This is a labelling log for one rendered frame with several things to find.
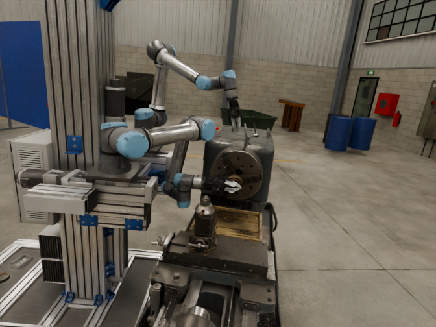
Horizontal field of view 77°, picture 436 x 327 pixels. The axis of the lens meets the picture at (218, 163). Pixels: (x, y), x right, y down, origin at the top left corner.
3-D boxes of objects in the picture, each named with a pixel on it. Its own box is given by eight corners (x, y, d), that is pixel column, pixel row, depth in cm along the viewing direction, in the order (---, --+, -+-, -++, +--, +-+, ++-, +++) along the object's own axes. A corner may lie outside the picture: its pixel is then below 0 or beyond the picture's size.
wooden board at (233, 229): (201, 209, 166) (201, 203, 165) (261, 218, 162) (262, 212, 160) (188, 236, 137) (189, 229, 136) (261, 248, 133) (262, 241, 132)
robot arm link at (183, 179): (176, 184, 156) (177, 170, 154) (195, 187, 155) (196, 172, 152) (172, 189, 149) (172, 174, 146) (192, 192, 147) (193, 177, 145)
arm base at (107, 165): (92, 172, 127) (91, 152, 124) (106, 163, 141) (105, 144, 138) (125, 175, 127) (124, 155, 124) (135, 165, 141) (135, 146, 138)
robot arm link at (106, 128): (121, 145, 139) (120, 118, 135) (133, 152, 130) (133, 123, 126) (96, 147, 131) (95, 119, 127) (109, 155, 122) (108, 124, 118)
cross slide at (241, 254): (172, 235, 126) (172, 227, 124) (266, 252, 121) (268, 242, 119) (159, 258, 110) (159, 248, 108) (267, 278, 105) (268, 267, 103)
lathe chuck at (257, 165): (207, 185, 178) (219, 140, 168) (253, 200, 177) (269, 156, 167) (204, 191, 170) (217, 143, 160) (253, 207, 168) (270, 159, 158)
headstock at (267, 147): (211, 167, 244) (215, 123, 233) (265, 174, 239) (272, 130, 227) (196, 193, 188) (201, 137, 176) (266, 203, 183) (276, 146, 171)
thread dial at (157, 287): (154, 301, 106) (154, 280, 103) (162, 303, 106) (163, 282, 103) (150, 309, 103) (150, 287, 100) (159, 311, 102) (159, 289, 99)
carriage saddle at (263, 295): (172, 244, 129) (172, 233, 127) (272, 261, 124) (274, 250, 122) (146, 290, 101) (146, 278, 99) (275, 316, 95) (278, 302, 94)
